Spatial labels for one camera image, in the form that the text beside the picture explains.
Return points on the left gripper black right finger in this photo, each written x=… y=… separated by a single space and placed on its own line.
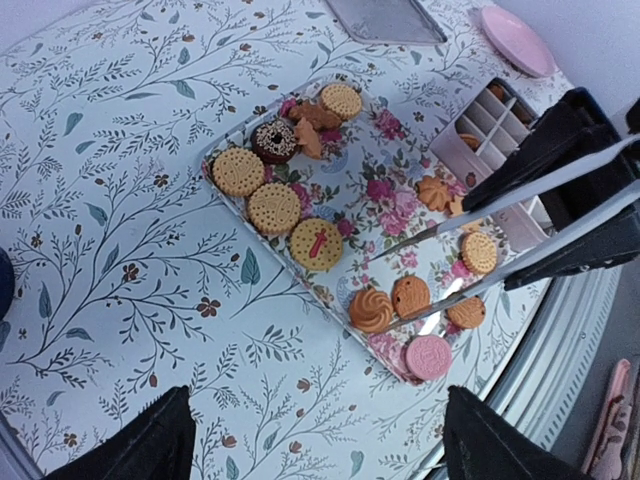
x=480 y=444

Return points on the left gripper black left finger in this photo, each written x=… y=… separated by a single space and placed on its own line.
x=157 y=444

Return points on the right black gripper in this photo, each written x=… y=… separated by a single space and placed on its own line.
x=572 y=128

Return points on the metal divided cookie tin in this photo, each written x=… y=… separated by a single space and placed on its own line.
x=491 y=127

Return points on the swirl orange cookie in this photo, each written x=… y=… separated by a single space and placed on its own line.
x=371 y=310

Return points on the pink round cookie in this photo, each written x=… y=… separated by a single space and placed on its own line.
x=428 y=357

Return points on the pink plate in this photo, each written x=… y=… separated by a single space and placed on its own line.
x=517 y=42

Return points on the dark blue cup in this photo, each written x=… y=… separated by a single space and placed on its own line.
x=7 y=283

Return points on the floral cookie tray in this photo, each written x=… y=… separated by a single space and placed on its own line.
x=378 y=185

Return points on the red mark round cookie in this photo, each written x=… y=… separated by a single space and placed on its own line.
x=316 y=244

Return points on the round tan cookie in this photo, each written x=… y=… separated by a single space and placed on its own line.
x=342 y=100

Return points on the metal tin lid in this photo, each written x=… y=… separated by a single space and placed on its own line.
x=397 y=22

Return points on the chocolate donut cookie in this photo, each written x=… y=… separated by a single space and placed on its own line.
x=274 y=142

